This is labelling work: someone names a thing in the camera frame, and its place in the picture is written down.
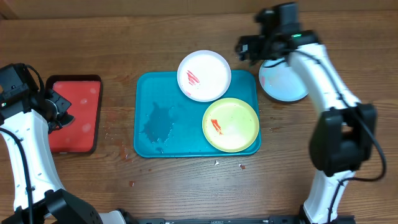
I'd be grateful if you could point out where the white plate with red stain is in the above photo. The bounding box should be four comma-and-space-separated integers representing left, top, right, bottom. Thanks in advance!
177, 50, 232, 102

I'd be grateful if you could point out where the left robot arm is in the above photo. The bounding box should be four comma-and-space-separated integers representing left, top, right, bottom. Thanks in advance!
1, 63, 129, 224

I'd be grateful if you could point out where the teal plastic serving tray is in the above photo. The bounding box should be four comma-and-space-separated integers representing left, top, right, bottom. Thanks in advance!
133, 70, 262, 159

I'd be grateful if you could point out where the yellow-green plate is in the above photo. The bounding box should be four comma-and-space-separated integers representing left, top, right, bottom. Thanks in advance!
202, 98, 260, 153

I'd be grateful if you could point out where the dark tray with red liquid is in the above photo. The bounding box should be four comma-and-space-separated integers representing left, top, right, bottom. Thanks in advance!
46, 75, 103, 154

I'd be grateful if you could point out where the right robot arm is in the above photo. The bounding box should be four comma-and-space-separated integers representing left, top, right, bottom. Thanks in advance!
235, 2, 386, 223

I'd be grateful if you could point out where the light blue plate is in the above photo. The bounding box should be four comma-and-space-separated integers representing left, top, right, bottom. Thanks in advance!
259, 58, 308, 103

